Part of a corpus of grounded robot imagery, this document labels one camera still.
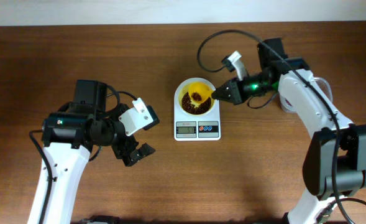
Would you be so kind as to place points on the yellow plastic bowl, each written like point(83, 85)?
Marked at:
point(183, 88)

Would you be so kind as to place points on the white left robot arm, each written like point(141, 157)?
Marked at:
point(68, 138)

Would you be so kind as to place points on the yellow plastic measuring scoop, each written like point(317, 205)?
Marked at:
point(199, 92)

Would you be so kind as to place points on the white digital kitchen scale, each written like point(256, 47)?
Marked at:
point(197, 128)

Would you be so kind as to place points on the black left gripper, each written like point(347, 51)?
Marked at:
point(122, 152)

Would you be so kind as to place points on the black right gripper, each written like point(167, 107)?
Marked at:
point(237, 96)

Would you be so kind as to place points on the clear plastic bean container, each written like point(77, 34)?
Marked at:
point(321, 83)

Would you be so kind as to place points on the red beans in bowl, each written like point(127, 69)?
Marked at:
point(191, 108)

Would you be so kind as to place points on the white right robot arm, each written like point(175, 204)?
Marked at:
point(334, 168)

